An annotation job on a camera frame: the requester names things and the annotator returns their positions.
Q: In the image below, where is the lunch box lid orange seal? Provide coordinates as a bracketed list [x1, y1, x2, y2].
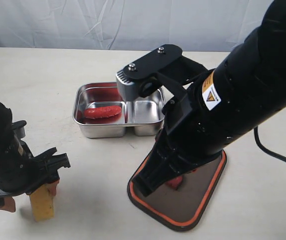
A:
[127, 151, 227, 232]

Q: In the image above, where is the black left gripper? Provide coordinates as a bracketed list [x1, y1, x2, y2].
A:
[0, 120, 70, 213]

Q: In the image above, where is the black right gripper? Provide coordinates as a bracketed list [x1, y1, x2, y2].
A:
[132, 94, 225, 197]

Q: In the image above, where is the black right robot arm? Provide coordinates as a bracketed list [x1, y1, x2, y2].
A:
[132, 0, 286, 196]

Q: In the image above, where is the red toy sausage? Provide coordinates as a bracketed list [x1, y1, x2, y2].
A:
[83, 105, 122, 119]

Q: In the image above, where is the white backdrop cloth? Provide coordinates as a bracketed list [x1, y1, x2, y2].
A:
[0, 0, 271, 52]

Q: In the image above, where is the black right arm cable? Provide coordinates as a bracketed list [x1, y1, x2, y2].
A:
[254, 126, 286, 172]

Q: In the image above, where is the yellow toy cheese wedge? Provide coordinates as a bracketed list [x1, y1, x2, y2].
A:
[29, 184, 54, 222]

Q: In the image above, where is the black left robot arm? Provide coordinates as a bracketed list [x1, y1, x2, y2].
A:
[0, 102, 70, 213]

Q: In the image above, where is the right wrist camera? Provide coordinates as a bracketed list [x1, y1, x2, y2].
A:
[116, 44, 207, 102]

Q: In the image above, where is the steel two-compartment lunch box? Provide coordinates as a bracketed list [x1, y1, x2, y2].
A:
[73, 82, 165, 139]

